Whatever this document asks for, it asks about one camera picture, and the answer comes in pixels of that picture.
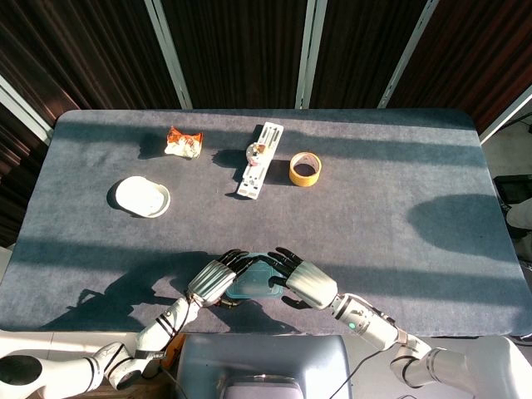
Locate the black equipment beside table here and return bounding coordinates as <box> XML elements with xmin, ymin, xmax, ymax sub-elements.
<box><xmin>494</xmin><ymin>174</ymin><xmax>532</xmax><ymax>240</ymax></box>

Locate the crumpled orange white wrapper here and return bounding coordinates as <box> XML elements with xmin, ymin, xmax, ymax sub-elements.
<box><xmin>164</xmin><ymin>126</ymin><xmax>204</xmax><ymax>160</ymax></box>

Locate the teal translucent container lid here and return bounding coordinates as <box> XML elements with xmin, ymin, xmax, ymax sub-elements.
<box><xmin>226</xmin><ymin>253</ymin><xmax>288</xmax><ymax>300</ymax></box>

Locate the white round bowl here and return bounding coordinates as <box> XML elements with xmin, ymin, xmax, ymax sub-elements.
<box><xmin>115</xmin><ymin>175</ymin><xmax>172</xmax><ymax>219</ymax></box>

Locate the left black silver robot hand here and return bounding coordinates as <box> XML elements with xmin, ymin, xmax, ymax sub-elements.
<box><xmin>185</xmin><ymin>249</ymin><xmax>259</xmax><ymax>309</ymax></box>

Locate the grey robot torso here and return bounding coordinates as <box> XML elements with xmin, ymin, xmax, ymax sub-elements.
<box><xmin>176</xmin><ymin>334</ymin><xmax>354</xmax><ymax>399</ymax></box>

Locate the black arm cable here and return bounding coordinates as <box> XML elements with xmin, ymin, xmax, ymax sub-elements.
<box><xmin>332</xmin><ymin>349</ymin><xmax>392</xmax><ymax>396</ymax></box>

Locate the orange device under table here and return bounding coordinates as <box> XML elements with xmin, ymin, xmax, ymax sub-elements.
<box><xmin>160</xmin><ymin>332</ymin><xmax>186</xmax><ymax>369</ymax></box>

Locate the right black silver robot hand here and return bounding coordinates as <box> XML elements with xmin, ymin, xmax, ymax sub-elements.
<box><xmin>256</xmin><ymin>247</ymin><xmax>338</xmax><ymax>311</ymax></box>

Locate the small round metal part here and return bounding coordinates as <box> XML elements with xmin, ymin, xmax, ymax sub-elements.
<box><xmin>244</xmin><ymin>142</ymin><xmax>267</xmax><ymax>165</ymax></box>

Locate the yellow tape roll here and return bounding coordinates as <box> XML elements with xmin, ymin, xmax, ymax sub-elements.
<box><xmin>288</xmin><ymin>151</ymin><xmax>323</xmax><ymax>188</ymax></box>

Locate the white metal frame post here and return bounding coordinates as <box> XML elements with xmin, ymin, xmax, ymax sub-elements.
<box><xmin>477</xmin><ymin>85</ymin><xmax>532</xmax><ymax>145</ymax></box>
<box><xmin>377</xmin><ymin>0</ymin><xmax>441</xmax><ymax>109</ymax></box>
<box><xmin>295</xmin><ymin>0</ymin><xmax>329</xmax><ymax>110</ymax></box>
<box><xmin>0</xmin><ymin>74</ymin><xmax>55</xmax><ymax>145</ymax></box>
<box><xmin>144</xmin><ymin>0</ymin><xmax>194</xmax><ymax>110</ymax></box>

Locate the blue grey table cloth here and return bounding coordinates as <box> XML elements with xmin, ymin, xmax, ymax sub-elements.
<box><xmin>0</xmin><ymin>108</ymin><xmax>532</xmax><ymax>337</ymax></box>

